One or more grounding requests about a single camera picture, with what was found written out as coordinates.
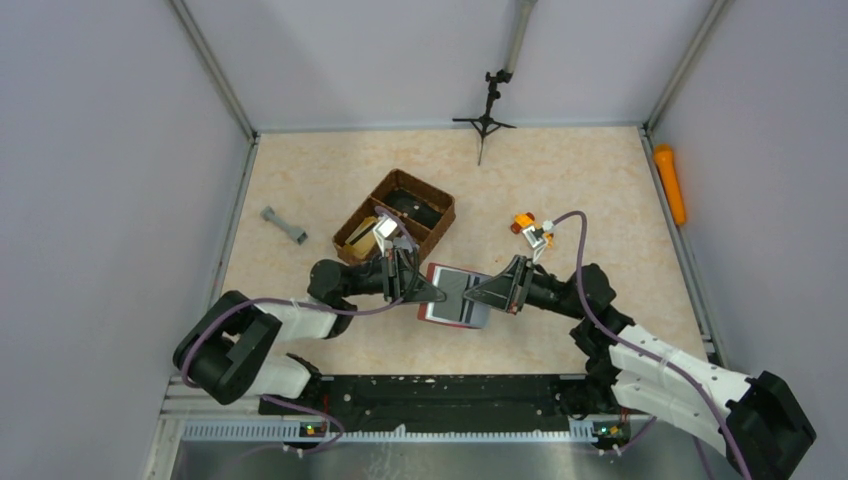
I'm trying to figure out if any red leather card holder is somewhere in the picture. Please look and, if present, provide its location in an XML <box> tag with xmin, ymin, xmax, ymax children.
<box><xmin>417</xmin><ymin>263</ymin><xmax>491</xmax><ymax>330</ymax></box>

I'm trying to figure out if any brown woven divided basket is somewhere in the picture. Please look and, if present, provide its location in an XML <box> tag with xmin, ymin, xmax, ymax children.
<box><xmin>332</xmin><ymin>169</ymin><xmax>456</xmax><ymax>265</ymax></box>

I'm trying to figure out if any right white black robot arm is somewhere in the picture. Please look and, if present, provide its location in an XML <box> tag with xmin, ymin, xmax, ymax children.
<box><xmin>464</xmin><ymin>256</ymin><xmax>817</xmax><ymax>479</ymax></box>

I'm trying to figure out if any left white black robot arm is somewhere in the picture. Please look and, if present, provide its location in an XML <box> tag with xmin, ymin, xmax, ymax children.
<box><xmin>172</xmin><ymin>248</ymin><xmax>447</xmax><ymax>405</ymax></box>

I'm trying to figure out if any gold cards pile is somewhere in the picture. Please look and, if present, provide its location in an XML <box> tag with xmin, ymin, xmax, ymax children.
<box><xmin>343</xmin><ymin>216</ymin><xmax>377</xmax><ymax>260</ymax></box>

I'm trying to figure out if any black cards pile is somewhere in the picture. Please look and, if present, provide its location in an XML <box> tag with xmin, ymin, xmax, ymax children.
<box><xmin>383</xmin><ymin>189</ymin><xmax>443</xmax><ymax>229</ymax></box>

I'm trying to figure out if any orange yellow toy car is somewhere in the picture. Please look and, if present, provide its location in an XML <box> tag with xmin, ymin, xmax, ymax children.
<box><xmin>509</xmin><ymin>212</ymin><xmax>544</xmax><ymax>239</ymax></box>

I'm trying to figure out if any grey toy block bar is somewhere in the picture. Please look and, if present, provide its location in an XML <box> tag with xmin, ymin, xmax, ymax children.
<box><xmin>260</xmin><ymin>206</ymin><xmax>308</xmax><ymax>245</ymax></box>

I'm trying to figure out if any orange flashlight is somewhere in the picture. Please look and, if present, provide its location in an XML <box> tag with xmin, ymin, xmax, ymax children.
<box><xmin>653</xmin><ymin>144</ymin><xmax>687</xmax><ymax>226</ymax></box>

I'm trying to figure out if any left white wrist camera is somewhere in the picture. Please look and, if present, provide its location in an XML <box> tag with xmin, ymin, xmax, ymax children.
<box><xmin>372</xmin><ymin>215</ymin><xmax>400</xmax><ymax>256</ymax></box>

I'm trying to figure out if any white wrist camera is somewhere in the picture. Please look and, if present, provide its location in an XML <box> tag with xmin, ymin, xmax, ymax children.
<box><xmin>372</xmin><ymin>215</ymin><xmax>400</xmax><ymax>256</ymax></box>
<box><xmin>520</xmin><ymin>220</ymin><xmax>555</xmax><ymax>264</ymax></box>

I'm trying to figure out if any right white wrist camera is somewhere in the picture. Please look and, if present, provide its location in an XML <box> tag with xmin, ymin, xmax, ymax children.
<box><xmin>520</xmin><ymin>220</ymin><xmax>555</xmax><ymax>264</ymax></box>

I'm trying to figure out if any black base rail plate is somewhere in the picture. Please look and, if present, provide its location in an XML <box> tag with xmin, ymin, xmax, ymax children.
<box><xmin>295</xmin><ymin>374</ymin><xmax>630</xmax><ymax>433</ymax></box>

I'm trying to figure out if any black camera tripod stand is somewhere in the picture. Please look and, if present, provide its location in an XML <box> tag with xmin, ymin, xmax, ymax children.
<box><xmin>451</xmin><ymin>69</ymin><xmax>516</xmax><ymax>166</ymax></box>

